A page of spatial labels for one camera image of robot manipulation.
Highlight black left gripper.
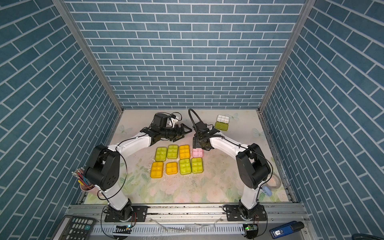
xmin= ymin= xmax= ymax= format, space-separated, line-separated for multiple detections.
xmin=159 ymin=123 xmax=192 ymax=142

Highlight pink pillbox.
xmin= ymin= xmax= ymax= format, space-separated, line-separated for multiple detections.
xmin=192 ymin=148 xmax=204 ymax=158

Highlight green pillbox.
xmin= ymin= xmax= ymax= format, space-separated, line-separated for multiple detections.
xmin=215 ymin=115 xmax=230 ymax=131
xmin=179 ymin=159 xmax=192 ymax=175
xmin=167 ymin=145 xmax=179 ymax=160
xmin=191 ymin=158 xmax=204 ymax=174

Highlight green pillbox sideways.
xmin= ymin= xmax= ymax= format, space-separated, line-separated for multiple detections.
xmin=155 ymin=147 xmax=168 ymax=162

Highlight small orange pillbox front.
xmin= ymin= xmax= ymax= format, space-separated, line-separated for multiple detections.
xmin=166 ymin=162 xmax=178 ymax=175

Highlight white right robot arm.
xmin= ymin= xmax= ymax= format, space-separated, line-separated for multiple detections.
xmin=194 ymin=130 xmax=273 ymax=220

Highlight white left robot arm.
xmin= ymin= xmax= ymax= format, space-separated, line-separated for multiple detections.
xmin=85 ymin=124 xmax=192 ymax=222

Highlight tape roll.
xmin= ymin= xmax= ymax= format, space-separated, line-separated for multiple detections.
xmin=267 ymin=173 xmax=282 ymax=190

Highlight pink pencil cup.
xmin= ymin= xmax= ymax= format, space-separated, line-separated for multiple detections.
xmin=72 ymin=168 xmax=99 ymax=196

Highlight blue handheld device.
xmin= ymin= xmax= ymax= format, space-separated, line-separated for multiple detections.
xmin=269 ymin=221 xmax=305 ymax=239

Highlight black calculator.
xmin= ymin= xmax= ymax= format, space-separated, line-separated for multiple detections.
xmin=51 ymin=215 xmax=96 ymax=240

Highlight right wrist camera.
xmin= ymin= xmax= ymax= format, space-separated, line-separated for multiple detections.
xmin=188 ymin=109 xmax=210 ymax=136

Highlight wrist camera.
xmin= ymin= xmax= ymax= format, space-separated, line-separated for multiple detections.
xmin=151 ymin=112 xmax=180 ymax=131
xmin=188 ymin=109 xmax=210 ymax=136

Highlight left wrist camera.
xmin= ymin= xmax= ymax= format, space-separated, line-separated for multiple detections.
xmin=151 ymin=112 xmax=180 ymax=131

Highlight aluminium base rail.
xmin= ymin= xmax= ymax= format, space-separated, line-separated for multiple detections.
xmin=67 ymin=203 xmax=316 ymax=240

